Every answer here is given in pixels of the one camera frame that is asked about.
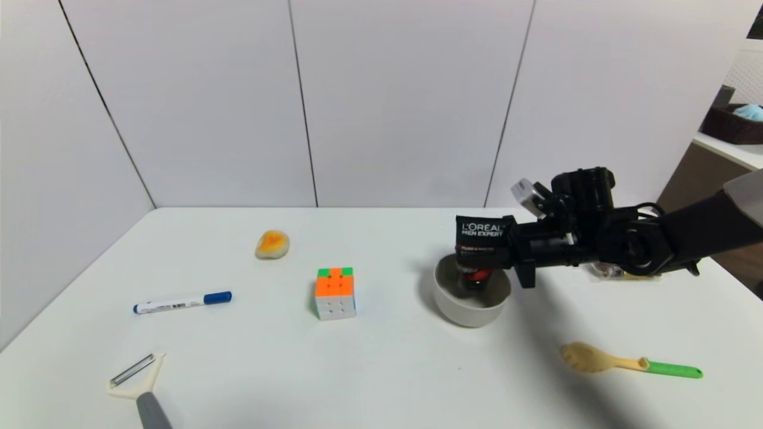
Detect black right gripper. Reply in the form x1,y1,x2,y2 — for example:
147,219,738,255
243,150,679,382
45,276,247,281
502,214,579,288

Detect black cosmetic tube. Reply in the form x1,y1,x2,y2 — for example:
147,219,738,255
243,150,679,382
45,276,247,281
455,214,518,293

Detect beige round bowl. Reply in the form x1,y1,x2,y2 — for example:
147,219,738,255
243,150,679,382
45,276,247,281
433,255,512,328

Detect clear wrapped snack packet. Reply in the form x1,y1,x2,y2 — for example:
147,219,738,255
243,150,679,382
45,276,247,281
593,262,662,281

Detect brown cabinet with white top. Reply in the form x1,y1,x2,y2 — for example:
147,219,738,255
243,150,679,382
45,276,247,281
656,132,763,299

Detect colourful puzzle cube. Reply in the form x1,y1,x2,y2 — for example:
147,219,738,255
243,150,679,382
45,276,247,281
314,267,357,321

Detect yellow and white stone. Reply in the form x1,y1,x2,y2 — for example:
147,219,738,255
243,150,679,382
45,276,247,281
255,230,290,260

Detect dark woven basket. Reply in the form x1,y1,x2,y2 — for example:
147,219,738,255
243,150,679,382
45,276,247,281
701,102,763,145

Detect blue and white marker pen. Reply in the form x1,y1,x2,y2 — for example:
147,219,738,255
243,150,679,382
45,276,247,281
132,291,232,315

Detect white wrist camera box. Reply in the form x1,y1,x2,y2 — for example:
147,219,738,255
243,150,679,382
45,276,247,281
511,178,552,218

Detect beige spoon with green handle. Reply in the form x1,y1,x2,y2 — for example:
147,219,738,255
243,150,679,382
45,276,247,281
560,342,704,380

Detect cream peeler with grey handle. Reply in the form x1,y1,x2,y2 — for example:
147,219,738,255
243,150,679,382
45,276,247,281
107,352,173,429

